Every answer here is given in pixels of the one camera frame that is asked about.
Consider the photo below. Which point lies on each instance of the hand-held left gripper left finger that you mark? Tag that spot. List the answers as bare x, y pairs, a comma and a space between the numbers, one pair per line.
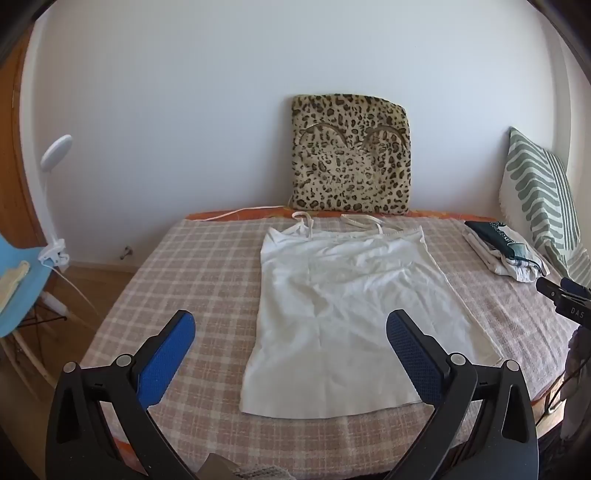
168, 350

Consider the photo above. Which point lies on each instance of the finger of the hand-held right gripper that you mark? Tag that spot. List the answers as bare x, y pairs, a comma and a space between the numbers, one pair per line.
565, 302

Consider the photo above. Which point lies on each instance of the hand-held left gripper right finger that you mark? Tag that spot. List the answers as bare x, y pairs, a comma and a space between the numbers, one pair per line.
411, 355

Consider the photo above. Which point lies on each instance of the white tank top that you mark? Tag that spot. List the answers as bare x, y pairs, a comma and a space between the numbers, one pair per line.
332, 314

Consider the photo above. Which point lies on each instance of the person's dark patterned clothing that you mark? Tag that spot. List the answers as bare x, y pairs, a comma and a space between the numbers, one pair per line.
579, 369

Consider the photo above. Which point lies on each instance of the beige plaid blanket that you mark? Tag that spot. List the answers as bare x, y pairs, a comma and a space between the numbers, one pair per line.
194, 277

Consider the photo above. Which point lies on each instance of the white folded garment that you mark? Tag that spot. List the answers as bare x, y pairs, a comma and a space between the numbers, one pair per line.
485, 254

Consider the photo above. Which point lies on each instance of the dark patterned folded garment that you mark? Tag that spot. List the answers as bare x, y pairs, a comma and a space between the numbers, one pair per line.
489, 230

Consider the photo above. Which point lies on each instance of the metal door stopper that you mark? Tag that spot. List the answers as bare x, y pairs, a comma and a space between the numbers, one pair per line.
126, 252

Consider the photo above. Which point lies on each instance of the green striped pillow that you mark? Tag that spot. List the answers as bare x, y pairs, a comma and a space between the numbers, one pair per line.
540, 194

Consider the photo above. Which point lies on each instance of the blue chair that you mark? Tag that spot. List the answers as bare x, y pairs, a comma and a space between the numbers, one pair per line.
23, 288

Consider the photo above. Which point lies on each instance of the pale yellow cloth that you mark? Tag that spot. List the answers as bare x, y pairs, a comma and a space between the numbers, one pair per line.
11, 281

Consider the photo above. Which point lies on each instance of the leopard print cushion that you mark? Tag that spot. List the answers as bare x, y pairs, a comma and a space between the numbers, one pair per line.
351, 157

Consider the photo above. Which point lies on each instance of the wooden door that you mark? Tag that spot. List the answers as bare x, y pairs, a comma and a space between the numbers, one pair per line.
18, 184

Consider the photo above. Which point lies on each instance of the white clip lamp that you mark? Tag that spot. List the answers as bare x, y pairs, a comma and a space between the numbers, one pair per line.
56, 150

